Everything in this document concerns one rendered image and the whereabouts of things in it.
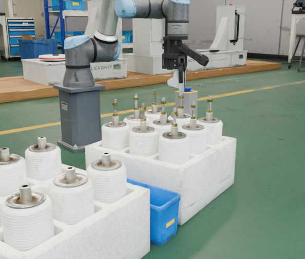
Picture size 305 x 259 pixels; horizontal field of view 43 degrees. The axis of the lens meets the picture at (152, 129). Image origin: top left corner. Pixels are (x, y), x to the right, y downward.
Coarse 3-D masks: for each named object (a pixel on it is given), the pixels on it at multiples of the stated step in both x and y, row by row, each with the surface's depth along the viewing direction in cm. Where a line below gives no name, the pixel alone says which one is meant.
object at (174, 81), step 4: (176, 72) 138; (176, 76) 138; (168, 80) 139; (172, 80) 139; (176, 80) 139; (168, 84) 140; (172, 84) 139; (176, 84) 139; (180, 84) 138; (180, 88) 139; (180, 92) 140
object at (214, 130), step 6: (198, 120) 138; (204, 126) 134; (210, 126) 133; (216, 126) 134; (222, 126) 137; (210, 132) 134; (216, 132) 134; (210, 138) 134; (216, 138) 135; (210, 144) 135; (216, 144) 136
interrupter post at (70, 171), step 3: (66, 168) 84; (69, 168) 84; (72, 168) 84; (66, 171) 83; (69, 171) 83; (72, 171) 83; (75, 171) 84; (66, 174) 83; (69, 174) 83; (72, 174) 83; (75, 174) 84; (66, 177) 84; (69, 177) 83; (72, 177) 84; (75, 177) 84; (66, 180) 84; (69, 180) 84; (72, 180) 84; (75, 180) 84
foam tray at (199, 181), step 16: (96, 144) 134; (208, 144) 134; (224, 144) 134; (128, 160) 122; (144, 160) 119; (192, 160) 118; (208, 160) 124; (224, 160) 135; (128, 176) 123; (144, 176) 119; (160, 176) 116; (176, 176) 112; (192, 176) 116; (208, 176) 126; (224, 176) 137; (176, 192) 114; (192, 192) 118; (208, 192) 128; (192, 208) 120
